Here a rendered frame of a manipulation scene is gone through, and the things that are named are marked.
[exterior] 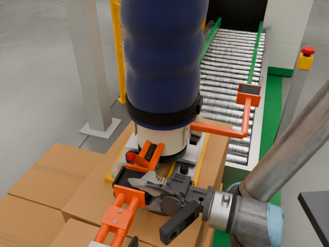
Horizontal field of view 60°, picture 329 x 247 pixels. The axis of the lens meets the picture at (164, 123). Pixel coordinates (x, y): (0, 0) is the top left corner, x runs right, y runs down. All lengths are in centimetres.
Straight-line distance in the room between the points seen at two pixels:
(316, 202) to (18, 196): 132
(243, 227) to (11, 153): 231
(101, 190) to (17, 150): 187
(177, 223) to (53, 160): 113
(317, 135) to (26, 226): 120
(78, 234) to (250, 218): 46
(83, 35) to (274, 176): 179
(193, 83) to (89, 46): 156
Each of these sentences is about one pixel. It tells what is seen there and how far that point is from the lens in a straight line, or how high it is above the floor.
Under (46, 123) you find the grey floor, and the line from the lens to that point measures 296.
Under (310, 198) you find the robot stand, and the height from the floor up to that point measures 75.
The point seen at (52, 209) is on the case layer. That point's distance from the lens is 147.
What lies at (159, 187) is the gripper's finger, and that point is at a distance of 69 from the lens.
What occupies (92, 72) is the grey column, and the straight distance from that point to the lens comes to 235.
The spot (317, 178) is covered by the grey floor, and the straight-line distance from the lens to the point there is 252.
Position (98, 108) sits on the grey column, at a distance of 252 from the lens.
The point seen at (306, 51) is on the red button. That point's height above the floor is 103.
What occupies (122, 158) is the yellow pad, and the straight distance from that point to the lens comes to 100.
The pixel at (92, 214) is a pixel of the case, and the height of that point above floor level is 95.
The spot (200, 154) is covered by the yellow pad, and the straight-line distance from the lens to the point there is 102.
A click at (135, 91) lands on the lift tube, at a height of 126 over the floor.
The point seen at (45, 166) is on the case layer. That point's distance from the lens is 168.
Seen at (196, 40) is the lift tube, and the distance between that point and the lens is 73.
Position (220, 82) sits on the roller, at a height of 55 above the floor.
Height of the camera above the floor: 166
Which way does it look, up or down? 37 degrees down
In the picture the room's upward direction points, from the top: straight up
